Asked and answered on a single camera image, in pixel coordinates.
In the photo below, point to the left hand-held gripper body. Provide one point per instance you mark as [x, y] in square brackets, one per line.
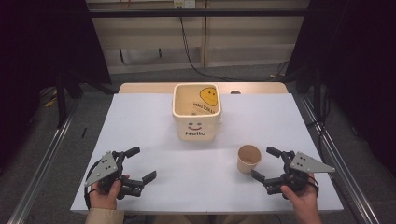
[104, 166]

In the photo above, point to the white table sheet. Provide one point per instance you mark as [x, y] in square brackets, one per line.
[186, 186]

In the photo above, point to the brown paper cup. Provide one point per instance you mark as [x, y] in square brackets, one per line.
[246, 166]

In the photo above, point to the beige smiley face bin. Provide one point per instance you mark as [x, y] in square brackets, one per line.
[196, 130]

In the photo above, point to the person's left hand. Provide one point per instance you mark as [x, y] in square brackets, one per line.
[106, 197]

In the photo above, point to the person's right hand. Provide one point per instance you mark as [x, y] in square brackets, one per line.
[303, 200]

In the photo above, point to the black metal stand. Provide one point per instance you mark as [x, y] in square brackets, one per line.
[61, 102]
[317, 99]

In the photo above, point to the white wall socket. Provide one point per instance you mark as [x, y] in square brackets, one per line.
[184, 3]

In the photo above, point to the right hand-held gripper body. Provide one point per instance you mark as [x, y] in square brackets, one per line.
[306, 165]

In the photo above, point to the aluminium rail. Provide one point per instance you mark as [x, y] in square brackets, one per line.
[342, 161]
[40, 174]

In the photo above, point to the black curtain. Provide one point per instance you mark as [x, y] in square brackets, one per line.
[358, 62]
[37, 46]

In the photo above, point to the black horizontal bar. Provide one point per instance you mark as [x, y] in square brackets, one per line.
[199, 13]

